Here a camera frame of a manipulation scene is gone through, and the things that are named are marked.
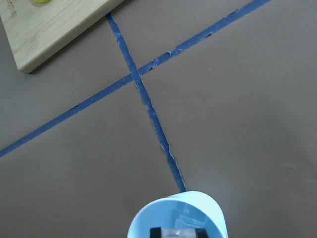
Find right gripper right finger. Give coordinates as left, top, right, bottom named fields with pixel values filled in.
left=195, top=228, right=208, bottom=238

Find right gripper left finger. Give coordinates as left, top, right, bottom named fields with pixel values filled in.
left=150, top=228, right=161, bottom=238

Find ice cubes in cup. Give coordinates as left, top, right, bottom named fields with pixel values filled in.
left=170, top=203, right=208, bottom=229

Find light blue paper cup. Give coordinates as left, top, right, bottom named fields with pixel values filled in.
left=127, top=191, right=228, bottom=238

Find bamboo cutting board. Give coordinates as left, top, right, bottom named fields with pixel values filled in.
left=0, top=0, right=122, bottom=73

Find front lemon slice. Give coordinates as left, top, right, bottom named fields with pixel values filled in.
left=33, top=0, right=50, bottom=4

